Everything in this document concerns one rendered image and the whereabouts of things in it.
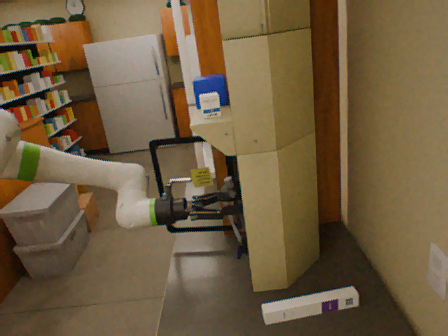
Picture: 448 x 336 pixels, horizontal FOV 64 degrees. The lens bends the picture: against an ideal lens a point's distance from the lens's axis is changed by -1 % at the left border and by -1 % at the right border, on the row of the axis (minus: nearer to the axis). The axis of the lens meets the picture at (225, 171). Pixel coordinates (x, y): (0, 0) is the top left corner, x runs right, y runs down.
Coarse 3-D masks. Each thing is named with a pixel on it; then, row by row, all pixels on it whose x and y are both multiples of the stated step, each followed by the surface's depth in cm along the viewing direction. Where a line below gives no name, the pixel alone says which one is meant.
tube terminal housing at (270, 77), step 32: (288, 32) 93; (256, 64) 90; (288, 64) 95; (256, 96) 93; (288, 96) 98; (256, 128) 96; (288, 128) 101; (256, 160) 99; (288, 160) 103; (256, 192) 103; (288, 192) 106; (256, 224) 107; (288, 224) 109; (256, 256) 111; (288, 256) 112; (256, 288) 115
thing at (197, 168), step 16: (192, 144) 132; (208, 144) 131; (160, 160) 136; (176, 160) 135; (192, 160) 134; (208, 160) 133; (224, 160) 132; (176, 176) 137; (192, 176) 137; (208, 176) 136; (224, 176) 135; (176, 192) 140; (192, 192) 139; (208, 192) 138; (176, 224) 146; (192, 224) 145; (208, 224) 144; (224, 224) 143
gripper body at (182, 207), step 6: (174, 198) 119; (180, 198) 118; (174, 204) 116; (180, 204) 116; (186, 204) 119; (174, 210) 116; (180, 210) 115; (186, 210) 116; (192, 210) 115; (198, 210) 116; (180, 216) 116; (186, 216) 117
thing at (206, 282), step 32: (320, 224) 149; (192, 256) 139; (224, 256) 136; (320, 256) 129; (352, 256) 126; (192, 288) 121; (224, 288) 119; (288, 288) 116; (320, 288) 114; (160, 320) 109; (192, 320) 108; (224, 320) 106; (256, 320) 105; (320, 320) 102; (352, 320) 100; (384, 320) 99
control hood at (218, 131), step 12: (228, 108) 110; (192, 120) 101; (204, 120) 99; (216, 120) 97; (228, 120) 96; (204, 132) 96; (216, 132) 96; (228, 132) 96; (216, 144) 97; (228, 144) 98
